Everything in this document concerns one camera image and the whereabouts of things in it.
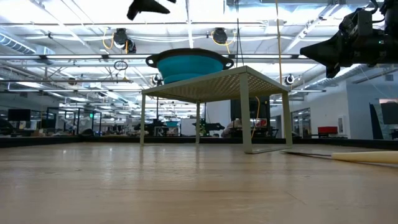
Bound black cabinet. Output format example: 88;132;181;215
229;95;271;138

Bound black monitor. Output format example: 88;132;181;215
7;108;32;122

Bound red box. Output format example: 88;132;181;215
317;126;339;135

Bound knife with cream handle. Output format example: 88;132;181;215
281;150;398;165

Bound silver ventilation duct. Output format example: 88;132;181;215
0;32;56;65
306;63;398;91

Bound person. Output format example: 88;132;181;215
221;118;244;138

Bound pale green perforated metal rack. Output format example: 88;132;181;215
140;65;294;155

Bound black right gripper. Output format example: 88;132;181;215
299;7;398;79

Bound blue grey collapsible colander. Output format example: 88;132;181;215
145;47;234;85

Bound black aluminium frame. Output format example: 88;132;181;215
0;135;398;150

